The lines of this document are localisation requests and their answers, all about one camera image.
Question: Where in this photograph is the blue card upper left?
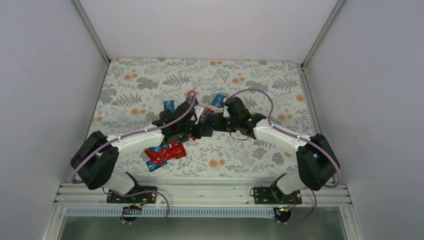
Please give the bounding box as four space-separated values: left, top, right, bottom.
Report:
163 100 175 113

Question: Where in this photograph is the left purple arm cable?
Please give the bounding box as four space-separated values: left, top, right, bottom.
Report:
68 89 197 227

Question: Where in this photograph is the right aluminium frame post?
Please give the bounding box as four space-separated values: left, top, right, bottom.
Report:
301 0 346 71

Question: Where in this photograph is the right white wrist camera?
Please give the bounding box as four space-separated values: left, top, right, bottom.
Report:
223 105 230 118

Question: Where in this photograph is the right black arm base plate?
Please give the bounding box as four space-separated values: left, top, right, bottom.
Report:
249 185 303 205

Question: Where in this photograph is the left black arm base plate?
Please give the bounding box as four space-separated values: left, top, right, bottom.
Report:
106 186 158 204

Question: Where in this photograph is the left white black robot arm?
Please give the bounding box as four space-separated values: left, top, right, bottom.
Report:
70 101 207 203

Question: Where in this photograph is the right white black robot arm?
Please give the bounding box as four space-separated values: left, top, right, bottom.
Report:
211 96 341 204

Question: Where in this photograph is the perforated grey cable duct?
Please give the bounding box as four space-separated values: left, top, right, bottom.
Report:
64 206 275 218

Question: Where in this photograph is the aluminium corner frame post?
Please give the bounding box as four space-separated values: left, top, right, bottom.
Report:
71 0 110 66

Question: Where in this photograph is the aluminium mounting rail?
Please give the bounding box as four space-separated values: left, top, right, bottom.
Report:
54 175 352 208

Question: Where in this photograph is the red card left pile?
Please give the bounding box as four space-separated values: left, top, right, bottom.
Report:
144 146 167 166

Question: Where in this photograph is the blue card front bottom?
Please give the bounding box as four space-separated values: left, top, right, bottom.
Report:
146 159 168 173

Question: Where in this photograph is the red VIP card front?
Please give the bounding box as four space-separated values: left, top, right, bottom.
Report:
163 143 187 161

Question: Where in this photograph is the light blue card far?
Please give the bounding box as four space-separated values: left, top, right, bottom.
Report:
211 93 227 108

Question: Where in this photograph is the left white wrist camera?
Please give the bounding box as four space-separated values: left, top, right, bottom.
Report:
194 105 207 125

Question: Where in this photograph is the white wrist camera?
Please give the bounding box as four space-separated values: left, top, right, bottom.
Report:
194 105 207 125
223 105 230 118

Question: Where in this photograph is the dark blue card holder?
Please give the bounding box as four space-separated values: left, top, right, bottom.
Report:
200 113 215 137

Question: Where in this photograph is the floral patterned table mat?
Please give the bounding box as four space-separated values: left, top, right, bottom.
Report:
89 58 315 178

